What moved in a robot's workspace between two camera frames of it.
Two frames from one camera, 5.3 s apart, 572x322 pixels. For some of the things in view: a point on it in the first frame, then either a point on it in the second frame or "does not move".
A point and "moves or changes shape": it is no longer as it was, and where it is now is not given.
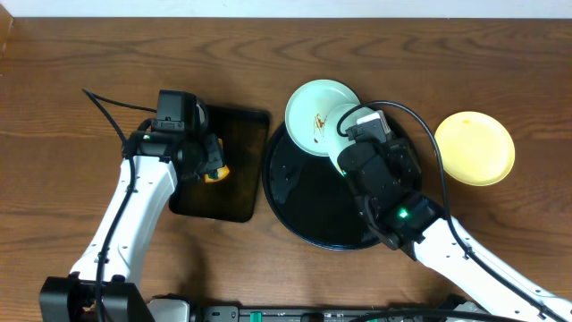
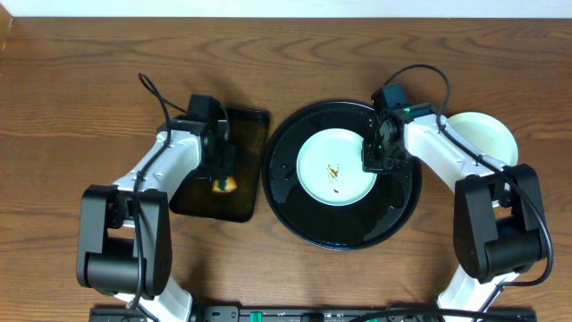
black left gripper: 214,156 → 224,165
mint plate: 337,142 → 487,133
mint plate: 308,109 → 330,168
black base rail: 332,313 does not move
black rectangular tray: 243,133 does not move
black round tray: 309,198 does not move
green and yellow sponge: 214,167 moves or changes shape
